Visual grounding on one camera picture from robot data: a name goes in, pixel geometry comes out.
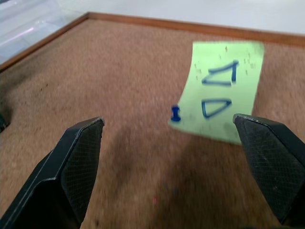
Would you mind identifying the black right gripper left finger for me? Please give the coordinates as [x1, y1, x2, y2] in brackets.
[0, 116, 106, 229]

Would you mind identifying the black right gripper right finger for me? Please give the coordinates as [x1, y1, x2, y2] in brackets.
[233, 113, 305, 226]

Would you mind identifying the wood-framed cork board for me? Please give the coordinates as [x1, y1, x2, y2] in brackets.
[0, 11, 305, 229]

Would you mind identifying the green sticky note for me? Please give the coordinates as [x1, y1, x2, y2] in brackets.
[167, 41, 265, 146]

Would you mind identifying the clear plastic box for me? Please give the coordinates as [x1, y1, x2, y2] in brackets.
[0, 0, 87, 66]

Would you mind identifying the blue pushpin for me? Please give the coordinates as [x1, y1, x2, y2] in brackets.
[171, 104, 182, 123]

